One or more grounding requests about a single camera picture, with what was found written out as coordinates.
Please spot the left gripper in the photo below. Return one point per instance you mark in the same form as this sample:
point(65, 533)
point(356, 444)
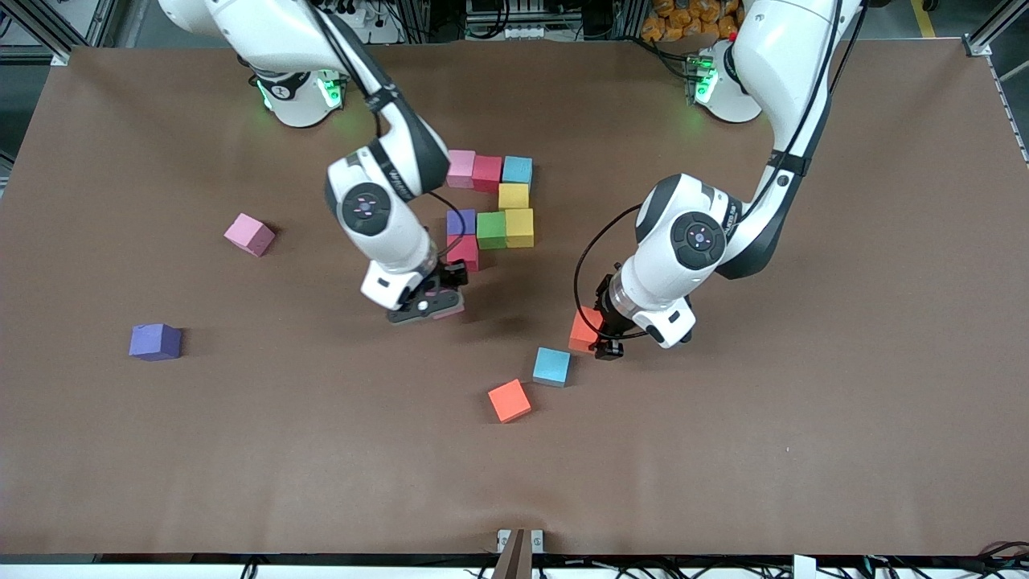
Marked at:
point(604, 324)

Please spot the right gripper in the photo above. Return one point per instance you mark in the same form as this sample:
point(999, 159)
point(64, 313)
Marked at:
point(450, 277)

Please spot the red foam cube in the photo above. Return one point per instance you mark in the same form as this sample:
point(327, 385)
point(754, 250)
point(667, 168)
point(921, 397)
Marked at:
point(487, 173)
point(466, 253)

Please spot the orange foam cube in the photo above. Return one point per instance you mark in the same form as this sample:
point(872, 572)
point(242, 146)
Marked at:
point(509, 400)
point(580, 330)

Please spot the pink foam cube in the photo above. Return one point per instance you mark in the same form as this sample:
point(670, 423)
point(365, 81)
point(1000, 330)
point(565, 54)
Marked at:
point(460, 169)
point(452, 313)
point(249, 235)

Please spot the purple foam cube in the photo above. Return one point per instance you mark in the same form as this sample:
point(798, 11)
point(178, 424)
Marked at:
point(155, 342)
point(458, 219)

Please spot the green foam cube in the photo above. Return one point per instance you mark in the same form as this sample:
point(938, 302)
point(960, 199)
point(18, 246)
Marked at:
point(491, 230)

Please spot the blue foam cube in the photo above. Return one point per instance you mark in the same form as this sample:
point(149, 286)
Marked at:
point(551, 367)
point(517, 170)

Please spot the yellow foam cube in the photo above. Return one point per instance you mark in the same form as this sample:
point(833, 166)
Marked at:
point(519, 228)
point(514, 197)

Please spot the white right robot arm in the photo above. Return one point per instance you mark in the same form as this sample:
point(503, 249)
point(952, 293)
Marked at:
point(386, 237)

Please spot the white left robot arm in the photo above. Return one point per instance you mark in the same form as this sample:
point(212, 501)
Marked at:
point(788, 64)

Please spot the brown paper table cover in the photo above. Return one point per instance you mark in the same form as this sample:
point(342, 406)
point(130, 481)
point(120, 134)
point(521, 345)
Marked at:
point(723, 450)

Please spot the metal equipment rack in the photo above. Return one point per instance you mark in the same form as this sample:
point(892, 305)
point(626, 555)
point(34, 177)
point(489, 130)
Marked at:
point(514, 32)

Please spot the white power strip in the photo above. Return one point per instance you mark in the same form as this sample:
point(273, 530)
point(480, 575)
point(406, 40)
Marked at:
point(382, 32)

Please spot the pile of orange objects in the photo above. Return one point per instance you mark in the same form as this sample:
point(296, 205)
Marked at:
point(683, 20)

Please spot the metal table edge bracket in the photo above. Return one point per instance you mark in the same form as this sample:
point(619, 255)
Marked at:
point(518, 540)

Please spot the aluminium frame post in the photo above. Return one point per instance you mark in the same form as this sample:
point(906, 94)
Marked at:
point(56, 44)
point(985, 36)

